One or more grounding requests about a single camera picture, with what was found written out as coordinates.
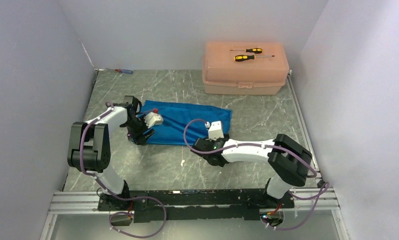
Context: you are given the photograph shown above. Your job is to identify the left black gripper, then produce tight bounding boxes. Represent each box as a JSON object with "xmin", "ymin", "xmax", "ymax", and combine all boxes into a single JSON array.
[{"xmin": 123, "ymin": 114, "xmax": 155, "ymax": 146}]

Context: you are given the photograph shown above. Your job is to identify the blue cloth napkin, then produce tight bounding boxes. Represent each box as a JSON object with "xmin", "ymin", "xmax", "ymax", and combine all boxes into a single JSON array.
[{"xmin": 139, "ymin": 100, "xmax": 232, "ymax": 146}]

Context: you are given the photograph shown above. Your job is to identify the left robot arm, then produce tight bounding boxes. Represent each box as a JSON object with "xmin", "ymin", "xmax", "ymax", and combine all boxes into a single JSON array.
[{"xmin": 67, "ymin": 95, "xmax": 164, "ymax": 210}]

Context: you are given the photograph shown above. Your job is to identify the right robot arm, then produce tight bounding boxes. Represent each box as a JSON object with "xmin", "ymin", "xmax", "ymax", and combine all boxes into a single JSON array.
[{"xmin": 190, "ymin": 133, "xmax": 317, "ymax": 208}]

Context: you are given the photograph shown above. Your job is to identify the blue red screwdriver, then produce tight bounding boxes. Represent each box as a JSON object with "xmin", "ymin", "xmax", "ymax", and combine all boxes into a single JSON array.
[{"xmin": 107, "ymin": 68, "xmax": 134, "ymax": 75}]

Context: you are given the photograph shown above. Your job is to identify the peach plastic toolbox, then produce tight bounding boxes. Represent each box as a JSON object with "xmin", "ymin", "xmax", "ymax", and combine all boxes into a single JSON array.
[{"xmin": 202, "ymin": 41, "xmax": 290, "ymax": 95}]

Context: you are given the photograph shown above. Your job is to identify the yellow black screwdriver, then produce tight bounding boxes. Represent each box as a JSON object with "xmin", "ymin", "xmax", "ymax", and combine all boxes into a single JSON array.
[{"xmin": 233, "ymin": 54, "xmax": 275, "ymax": 62}]

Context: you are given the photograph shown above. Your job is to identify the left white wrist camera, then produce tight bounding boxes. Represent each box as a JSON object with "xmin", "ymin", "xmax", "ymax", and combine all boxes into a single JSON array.
[{"xmin": 144, "ymin": 112, "xmax": 164, "ymax": 129}]

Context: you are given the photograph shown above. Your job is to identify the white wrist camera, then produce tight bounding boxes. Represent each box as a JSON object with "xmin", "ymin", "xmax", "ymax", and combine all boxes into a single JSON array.
[
  {"xmin": 207, "ymin": 121, "xmax": 224, "ymax": 140},
  {"xmin": 144, "ymin": 112, "xmax": 164, "ymax": 129}
]

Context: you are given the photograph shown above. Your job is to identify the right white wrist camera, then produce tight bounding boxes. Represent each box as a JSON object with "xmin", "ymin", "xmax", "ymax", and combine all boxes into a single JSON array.
[{"xmin": 207, "ymin": 121, "xmax": 224, "ymax": 140}]

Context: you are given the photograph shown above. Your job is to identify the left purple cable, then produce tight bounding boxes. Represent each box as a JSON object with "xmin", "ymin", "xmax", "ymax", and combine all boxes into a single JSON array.
[{"xmin": 78, "ymin": 100, "xmax": 167, "ymax": 240}]

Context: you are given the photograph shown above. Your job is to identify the aluminium frame rail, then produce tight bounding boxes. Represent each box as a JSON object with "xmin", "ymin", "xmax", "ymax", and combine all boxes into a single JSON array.
[{"xmin": 40, "ymin": 187, "xmax": 351, "ymax": 240}]

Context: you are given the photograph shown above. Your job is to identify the small black-handled screwdriver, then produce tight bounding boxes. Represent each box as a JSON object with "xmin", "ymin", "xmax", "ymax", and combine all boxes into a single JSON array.
[{"xmin": 230, "ymin": 47, "xmax": 263, "ymax": 54}]

